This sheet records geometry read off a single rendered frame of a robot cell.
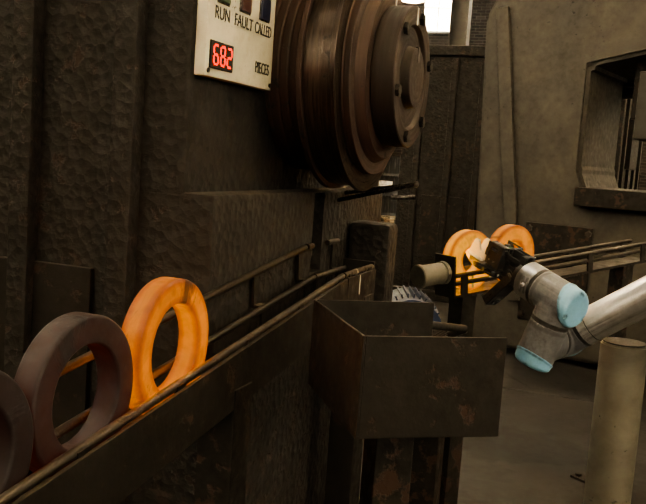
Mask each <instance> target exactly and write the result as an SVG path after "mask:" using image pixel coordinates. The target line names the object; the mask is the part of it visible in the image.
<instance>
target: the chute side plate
mask: <svg viewBox="0 0 646 504"><path fill-rule="evenodd" d="M360 275H361V283H360V294H359V282H360ZM375 277H376V269H372V270H369V271H366V272H363V273H360V274H357V275H354V276H351V277H348V278H346V279H344V280H343V281H341V282H340V283H338V284H337V285H335V286H334V287H332V288H331V289H329V290H328V291H326V292H325V293H323V294H322V295H320V296H319V297H317V298H316V300H317V299H320V300H359V301H364V297H365V296H368V295H370V294H373V299H372V301H374V290H375ZM313 306H314V300H313V301H312V302H310V303H309V304H307V305H306V306H304V307H303V308H301V309H300V310H298V311H297V312H295V313H294V314H292V315H291V316H289V317H288V318H286V319H285V320H283V321H282V322H280V323H279V324H277V325H276V326H274V327H273V328H271V329H270V330H268V331H267V332H266V333H264V334H263V335H261V336H260V337H258V338H257V339H255V340H254V341H252V342H251V343H249V344H248V345H246V346H245V347H243V348H242V349H240V350H239V351H237V352H236V353H234V354H233V355H231V356H230V357H228V358H227V359H225V360H224V361H222V362H221V363H219V364H218V365H216V366H215V367H214V368H212V369H211V370H209V371H208V372H206V373H205V374H203V375H202V376H200V377H199V378H197V379H196V380H194V381H193V382H191V383H190V384H188V385H187V386H186V387H184V388H183V389H181V390H180V391H178V392H176V393H175V394H173V395H172V396H170V397H169V398H167V399H166V400H164V401H163V402H162V403H160V404H159V405H157V406H156V407H154V408H153V409H151V410H150V411H148V412H147V413H145V414H144V415H142V416H141V417H139V418H138V419H136V420H135V421H133V422H132V423H130V424H129V425H127V426H126V427H124V428H123V429H121V430H120V431H118V432H117V433H115V434H114V435H112V436H111V437H110V438H108V439H107V440H105V441H104V442H102V443H101V444H99V445H98V446H96V447H95V448H93V449H92V450H91V451H89V452H88V453H86V454H85V455H83V456H82V457H80V458H79V459H77V460H75V461H74V462H72V463H71V464H69V465H68V466H66V467H65V468H63V469H62V470H61V471H59V472H58V473H56V474H55V475H53V476H52V477H50V478H49V479H47V480H46V481H44V482H43V483H41V484H40V485H38V486H37V487H35V488H34V489H32V490H31V491H29V492H28V493H26V494H25V495H23V496H22V497H20V498H19V499H17V500H16V501H14V502H13V503H11V504H119V503H120V502H121V501H122V500H123V499H125V498H126V497H127V496H128V495H130V494H131V493H132V492H133V491H135V490H136V489H137V488H138V487H140V486H141V485H142V484H143V483H144V482H146V481H147V480H148V479H149V478H151V477H152V476H153V475H154V474H156V473H157V472H158V471H159V470H161V469H162V468H163V467H164V466H165V465H167V464H168V463H169V462H170V461H172V460H173V459H174V458H175V457H177V456H178V455H179V454H180V453H182V452H183V451H184V450H185V449H187V448H188V447H189V446H190V445H191V444H193V443H194V442H195V441H196V440H198V439H199V438H200V437H201V436H203V435H204V434H205V433H206V432H208V431H209V430H210V429H211V428H212V427H214V426H215V425H216V424H217V423H219V422H220V421H221V420H222V419H224V418H225V417H226V416H227V415H229V414H230V413H231V412H232V411H233V410H234V395H235V390H236V389H238V388H240V387H242V386H244V385H246V384H248V383H250V382H252V395H253V394H254V393H256V392H257V391H258V390H259V389H261V388H262V387H263V386H264V385H266V384H267V383H268V382H269V381H271V380H272V379H273V378H274V377H276V376H277V375H278V374H279V373H280V372H282V371H283V370H284V369H285V368H287V367H288V366H289V365H290V364H292V363H293V362H294V361H295V360H297V359H298V358H299V357H300V356H301V355H303V354H304V353H305V352H306V351H308V350H309V349H310V348H311V334H312V320H313ZM252 395H251V396H252Z"/></svg>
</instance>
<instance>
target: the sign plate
mask: <svg viewBox="0 0 646 504"><path fill-rule="evenodd" d="M269 1H271V15H270V22H268V21H266V20H264V19H261V4H262V0H252V12H251V14H250V13H247V12H245V11H243V10H241V2H242V0H231V5H229V4H226V3H224V2H222V1H220V0H198V6H197V26H196V45H195V64H194V75H198V76H202V77H206V78H210V79H215V80H219V81H223V82H227V83H232V84H236V85H240V86H244V87H249V88H253V89H257V90H261V91H270V88H271V72H272V56H273V40H274V24H275V8H276V0H269ZM215 44H218V45H219V46H218V47H217V46H215ZM214 46H215V53H216V54H218V56H219V64H217V65H214V63H217V59H218V56H215V58H214V62H213V55H214V53H213V52H214ZM222 46H225V49H226V56H225V49H224V48H222ZM221 48H222V55H223V56H225V58H226V62H225V65H224V58H222V57H221V55H220V52H221ZM228 48H231V49H232V51H233V55H232V58H231V51H230V50H228ZM220 57H221V64H222V65H224V67H221V64H220ZM228 57H230V58H231V60H229V59H228ZM227 59H228V66H229V67H231V69H228V68H227Z"/></svg>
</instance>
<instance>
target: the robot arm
mask: <svg viewBox="0 0 646 504"><path fill-rule="evenodd" d="M511 244H514V245H515V246H517V247H518V248H512V247H511ZM523 249H524V248H522V247H521V246H519V245H517V244H515V243H514V242H512V241H510V240H508V243H507V244H505V245H504V244H502V243H500V242H498V241H491V240H490V239H489V238H486V239H485V240H484V241H483V243H482V244H481V240H480V239H479V238H476V239H475V240H474V242H473V244H472V246H471V248H469V249H468V250H467V251H466V252H465V253H466V255H467V257H468V259H469V261H470V262H471V263H472V265H473V266H475V267H476V268H478V269H480V270H482V271H483V272H484V273H486V274H488V275H490V276H492V277H496V278H497V277H498V279H499V280H500V281H499V282H498V283H496V284H495V285H494V286H493V287H492V288H491V289H490V290H489V291H488V292H487V293H486V294H484V295H483V296H482V298H483V300H484V302H485V304H486V305H497V304H498V303H500V302H501V301H502V300H503V299H504V298H505V297H506V296H507V295H508V294H509V293H511V292H512V291H513V290H514V292H515V293H516V294H517V295H518V296H520V297H521V298H523V299H525V300H526V301H528V302H529V303H530V304H532V305H533V306H535V308H534V310H533V313H532V315H531V317H530V319H529V322H528V324H527V326H526V328H525V331H524V333H523V335H522V338H521V340H520V342H519V344H518V345H517V349H516V352H515V357H516V358H517V360H518V361H520V362H521V363H522V364H524V365H526V366H528V367H529V368H532V369H534V370H536V371H539V372H544V373H547V372H549V371H550V370H551V368H553V363H554V361H556V360H559V359H561V358H565V357H570V356H574V355H576V354H578V353H580V352H581V351H582V350H583V349H585V348H587V347H589V346H591V345H593V344H595V342H597V341H599V340H601V339H603V338H605V337H607V336H609V335H611V334H613V333H615V332H617V331H619V330H622V329H624V328H626V327H628V326H630V325H632V324H634V323H636V322H638V321H640V320H642V319H644V318H646V276H644V277H642V278H640V279H638V280H636V281H634V282H632V283H630V284H629V285H627V286H625V287H623V288H621V289H619V290H617V291H615V292H613V293H611V294H609V295H607V296H605V297H604V298H602V299H600V300H598V301H596V302H594V303H592V304H590V305H589V300H588V296H587V294H586V293H585V292H584V291H583V290H581V289H580V288H579V287H578V286H577V285H575V284H573V283H570V282H568V281H567V280H565V279H563V278H561V277H560V276H558V275H556V274H555V273H553V272H551V271H550V270H549V269H547V268H545V267H543V266H542V265H540V264H538V263H536V262H535V260H536V258H535V257H533V256H531V255H530V254H528V253H526V252H524V251H523Z"/></svg>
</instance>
